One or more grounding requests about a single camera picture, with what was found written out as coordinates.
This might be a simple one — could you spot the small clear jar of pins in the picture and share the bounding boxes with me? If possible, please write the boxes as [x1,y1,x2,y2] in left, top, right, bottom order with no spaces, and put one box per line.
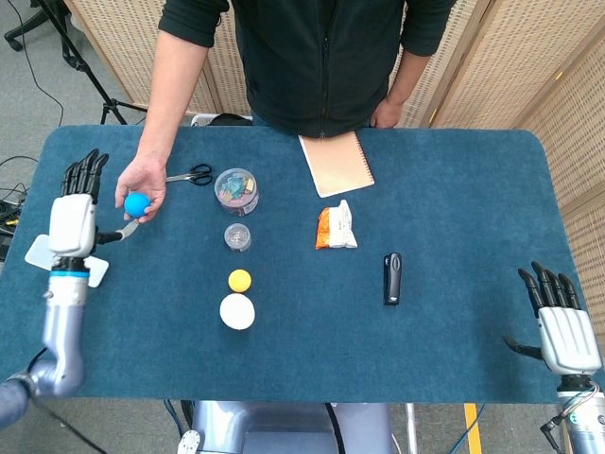
[223,222,253,253]

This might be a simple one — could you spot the white wrist mounting plate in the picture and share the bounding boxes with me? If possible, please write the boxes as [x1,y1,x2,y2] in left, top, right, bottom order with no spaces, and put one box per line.
[24,235,110,288]

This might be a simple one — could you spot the black tripod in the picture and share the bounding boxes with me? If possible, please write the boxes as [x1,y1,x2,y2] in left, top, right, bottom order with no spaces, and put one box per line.
[35,0,148,126]

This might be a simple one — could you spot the person's right forearm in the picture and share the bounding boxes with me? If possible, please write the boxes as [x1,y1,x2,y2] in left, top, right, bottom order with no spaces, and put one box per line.
[136,30,212,165]

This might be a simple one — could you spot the person's right hand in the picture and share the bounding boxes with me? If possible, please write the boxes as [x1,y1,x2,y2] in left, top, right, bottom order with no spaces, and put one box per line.
[114,154,168,225]

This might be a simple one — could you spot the blue foam ball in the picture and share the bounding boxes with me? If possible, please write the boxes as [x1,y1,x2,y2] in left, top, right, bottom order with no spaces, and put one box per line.
[124,192,152,219]

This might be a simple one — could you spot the black office chair base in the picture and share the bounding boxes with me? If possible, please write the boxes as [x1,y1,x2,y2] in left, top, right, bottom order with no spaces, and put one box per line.
[3,0,67,52]

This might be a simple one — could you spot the yellow foam ball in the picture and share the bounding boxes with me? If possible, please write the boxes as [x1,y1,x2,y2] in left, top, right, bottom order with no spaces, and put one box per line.
[228,269,252,294]

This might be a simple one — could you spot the white tissue packet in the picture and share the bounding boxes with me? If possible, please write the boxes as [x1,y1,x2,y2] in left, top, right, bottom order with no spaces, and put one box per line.
[328,199,359,250]

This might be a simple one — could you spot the blue tablecloth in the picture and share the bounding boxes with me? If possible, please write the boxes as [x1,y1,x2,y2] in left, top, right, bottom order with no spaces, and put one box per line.
[0,124,592,406]

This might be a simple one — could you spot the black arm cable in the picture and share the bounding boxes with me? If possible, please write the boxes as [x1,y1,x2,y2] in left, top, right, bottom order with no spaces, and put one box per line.
[540,385,601,448]

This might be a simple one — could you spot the yellow floor tape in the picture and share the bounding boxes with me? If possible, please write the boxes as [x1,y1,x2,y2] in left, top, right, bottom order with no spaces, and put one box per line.
[463,403,484,454]

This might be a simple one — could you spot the orange foil packet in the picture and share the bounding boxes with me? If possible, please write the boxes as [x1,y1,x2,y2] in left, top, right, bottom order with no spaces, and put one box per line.
[315,206,335,251]

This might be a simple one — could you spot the black stapler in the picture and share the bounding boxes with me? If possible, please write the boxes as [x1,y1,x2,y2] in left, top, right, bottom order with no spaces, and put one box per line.
[382,252,404,306]

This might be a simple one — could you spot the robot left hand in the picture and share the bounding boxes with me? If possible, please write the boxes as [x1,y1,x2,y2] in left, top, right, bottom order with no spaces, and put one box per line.
[47,148,141,259]

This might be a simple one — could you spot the grey robot torso base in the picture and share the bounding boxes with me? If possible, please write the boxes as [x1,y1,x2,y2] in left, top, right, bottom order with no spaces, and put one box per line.
[177,400,396,454]

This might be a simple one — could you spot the person's left hand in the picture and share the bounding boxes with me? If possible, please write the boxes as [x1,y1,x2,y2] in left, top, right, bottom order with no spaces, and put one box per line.
[370,96,403,130]

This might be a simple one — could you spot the black floor cable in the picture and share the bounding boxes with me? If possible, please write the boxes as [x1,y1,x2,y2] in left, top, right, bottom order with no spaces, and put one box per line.
[12,0,66,128]

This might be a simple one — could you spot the black handled scissors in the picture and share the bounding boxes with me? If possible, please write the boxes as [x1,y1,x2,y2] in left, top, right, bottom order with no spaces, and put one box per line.
[164,163,214,186]

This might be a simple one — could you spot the spiral bound notebook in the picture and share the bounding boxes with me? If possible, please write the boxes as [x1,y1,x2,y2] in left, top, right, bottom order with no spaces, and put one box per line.
[298,131,376,199]

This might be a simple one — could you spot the person's left forearm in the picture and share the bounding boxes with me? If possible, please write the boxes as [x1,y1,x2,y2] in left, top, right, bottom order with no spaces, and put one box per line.
[385,46,432,108]

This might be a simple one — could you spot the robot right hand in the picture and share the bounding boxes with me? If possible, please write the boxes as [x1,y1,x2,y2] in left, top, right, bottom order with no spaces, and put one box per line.
[501,261,604,377]

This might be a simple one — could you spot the large clear jar of clips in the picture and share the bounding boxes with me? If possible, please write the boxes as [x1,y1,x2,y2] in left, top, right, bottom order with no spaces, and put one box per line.
[214,167,261,218]

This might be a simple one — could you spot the person's torso in black jacket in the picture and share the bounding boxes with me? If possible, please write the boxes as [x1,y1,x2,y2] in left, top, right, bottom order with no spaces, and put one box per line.
[158,0,458,139]

